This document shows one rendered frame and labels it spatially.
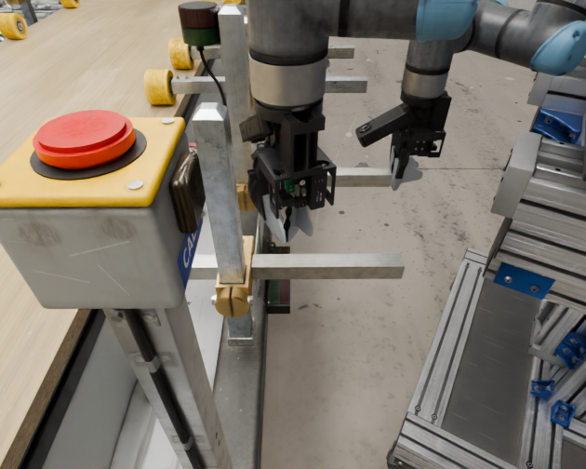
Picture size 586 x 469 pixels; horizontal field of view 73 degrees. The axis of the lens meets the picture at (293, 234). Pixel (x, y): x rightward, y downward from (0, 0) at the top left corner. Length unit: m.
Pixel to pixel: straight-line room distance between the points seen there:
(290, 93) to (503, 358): 1.19
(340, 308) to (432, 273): 0.47
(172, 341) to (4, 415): 0.30
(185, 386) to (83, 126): 0.19
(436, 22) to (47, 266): 0.33
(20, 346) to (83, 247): 0.40
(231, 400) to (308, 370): 0.85
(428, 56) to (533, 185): 0.26
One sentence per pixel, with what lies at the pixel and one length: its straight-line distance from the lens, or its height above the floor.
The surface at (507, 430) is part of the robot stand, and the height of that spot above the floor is 0.21.
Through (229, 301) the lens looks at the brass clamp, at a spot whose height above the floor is 0.85.
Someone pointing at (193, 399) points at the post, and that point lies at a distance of 0.33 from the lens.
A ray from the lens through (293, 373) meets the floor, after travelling 1.50.
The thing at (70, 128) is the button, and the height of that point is 1.23.
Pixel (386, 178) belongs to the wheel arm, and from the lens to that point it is 0.85.
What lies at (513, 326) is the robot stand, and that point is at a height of 0.21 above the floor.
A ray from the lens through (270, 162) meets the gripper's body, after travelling 0.44.
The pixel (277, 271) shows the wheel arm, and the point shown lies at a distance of 0.65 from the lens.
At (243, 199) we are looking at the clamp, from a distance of 0.78.
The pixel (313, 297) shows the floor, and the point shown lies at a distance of 1.70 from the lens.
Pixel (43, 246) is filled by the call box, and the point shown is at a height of 1.20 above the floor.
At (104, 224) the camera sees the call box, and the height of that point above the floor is 1.21.
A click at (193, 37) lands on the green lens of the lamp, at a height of 1.14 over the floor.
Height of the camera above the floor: 1.31
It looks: 41 degrees down
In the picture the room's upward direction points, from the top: straight up
